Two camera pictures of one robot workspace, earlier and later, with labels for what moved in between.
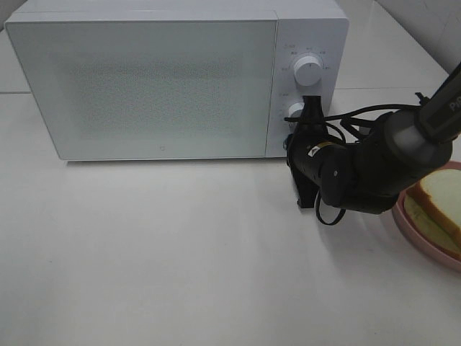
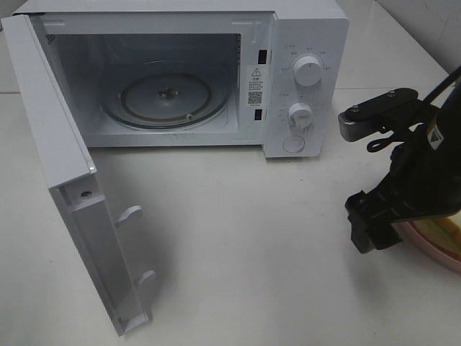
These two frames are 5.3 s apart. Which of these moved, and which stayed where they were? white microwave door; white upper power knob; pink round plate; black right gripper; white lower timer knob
Moved: white microwave door; black right gripper
Stayed: white upper power knob; pink round plate; white lower timer knob
